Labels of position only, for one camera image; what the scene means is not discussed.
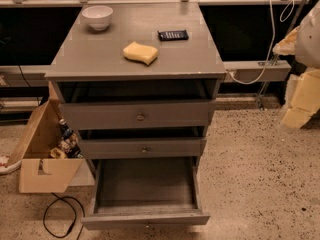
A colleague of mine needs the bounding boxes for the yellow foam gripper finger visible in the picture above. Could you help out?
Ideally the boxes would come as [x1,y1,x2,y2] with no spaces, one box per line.
[280,69,320,129]
[273,27,299,55]

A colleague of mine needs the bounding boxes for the yellow sponge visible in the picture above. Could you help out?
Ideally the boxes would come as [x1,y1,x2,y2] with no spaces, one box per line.
[123,42,158,65]

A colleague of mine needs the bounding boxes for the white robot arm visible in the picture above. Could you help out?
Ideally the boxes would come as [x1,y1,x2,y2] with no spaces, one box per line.
[273,1,320,129]

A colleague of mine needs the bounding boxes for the grey middle drawer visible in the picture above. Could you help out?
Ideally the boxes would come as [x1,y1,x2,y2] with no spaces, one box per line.
[79,138,206,159]

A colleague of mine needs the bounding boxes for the grey wooden drawer cabinet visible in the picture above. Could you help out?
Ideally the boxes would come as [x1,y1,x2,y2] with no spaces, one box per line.
[46,3,226,160]

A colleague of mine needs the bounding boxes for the grey top drawer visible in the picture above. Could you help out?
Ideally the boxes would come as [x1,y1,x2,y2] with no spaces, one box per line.
[60,100,214,130]

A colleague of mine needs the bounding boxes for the grey open bottom drawer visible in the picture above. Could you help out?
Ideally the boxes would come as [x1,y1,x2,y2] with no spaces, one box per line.
[82,157,210,230]

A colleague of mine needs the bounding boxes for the metal diagonal rod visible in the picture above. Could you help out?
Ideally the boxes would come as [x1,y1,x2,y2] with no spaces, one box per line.
[249,0,319,110]

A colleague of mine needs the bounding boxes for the black snack bar packet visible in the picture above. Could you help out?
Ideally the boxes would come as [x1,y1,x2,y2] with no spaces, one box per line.
[158,30,189,41]

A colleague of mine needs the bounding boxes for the white ceramic bowl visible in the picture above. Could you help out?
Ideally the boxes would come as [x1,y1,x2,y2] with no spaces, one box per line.
[82,5,113,31]

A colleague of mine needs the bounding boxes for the bottles in cardboard box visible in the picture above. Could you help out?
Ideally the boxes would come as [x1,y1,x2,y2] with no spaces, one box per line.
[50,119,83,159]

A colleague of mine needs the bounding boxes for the cardboard box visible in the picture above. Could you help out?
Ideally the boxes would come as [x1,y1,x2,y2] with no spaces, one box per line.
[9,83,83,193]

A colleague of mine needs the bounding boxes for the white red shoe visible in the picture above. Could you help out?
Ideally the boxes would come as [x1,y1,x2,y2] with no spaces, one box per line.
[0,156,21,175]

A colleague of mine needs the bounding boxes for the grey window ledge rail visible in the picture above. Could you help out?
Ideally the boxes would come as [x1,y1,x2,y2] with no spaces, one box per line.
[0,60,291,87]

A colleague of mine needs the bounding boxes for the white hanging cable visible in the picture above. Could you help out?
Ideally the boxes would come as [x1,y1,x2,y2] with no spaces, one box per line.
[227,0,278,86]

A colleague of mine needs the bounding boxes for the black floor cable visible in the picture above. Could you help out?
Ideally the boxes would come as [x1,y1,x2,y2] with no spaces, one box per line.
[42,192,86,240]

